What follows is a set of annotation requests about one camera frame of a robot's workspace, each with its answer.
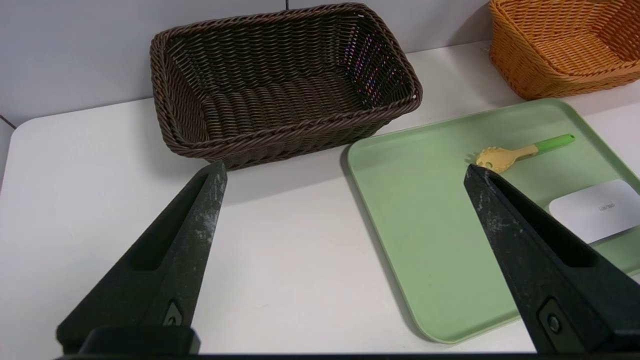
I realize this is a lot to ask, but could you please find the pasta spoon with green handle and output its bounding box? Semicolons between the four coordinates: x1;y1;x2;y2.
475;133;576;174

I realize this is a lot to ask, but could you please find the white plastic box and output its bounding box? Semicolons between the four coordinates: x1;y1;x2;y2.
548;179;640;245

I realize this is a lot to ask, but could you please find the orange wicker basket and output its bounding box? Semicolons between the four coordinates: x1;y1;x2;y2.
488;0;640;101

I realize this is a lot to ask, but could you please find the light green plastic tray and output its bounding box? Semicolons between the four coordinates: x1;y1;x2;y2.
346;98;640;345

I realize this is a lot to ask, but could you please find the dark brown wicker basket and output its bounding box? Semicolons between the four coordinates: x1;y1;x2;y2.
150;2;424;171

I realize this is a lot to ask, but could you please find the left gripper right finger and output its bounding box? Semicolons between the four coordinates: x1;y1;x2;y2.
463;164;640;355

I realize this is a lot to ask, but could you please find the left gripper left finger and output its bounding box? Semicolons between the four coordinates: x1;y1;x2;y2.
56;160;229;352

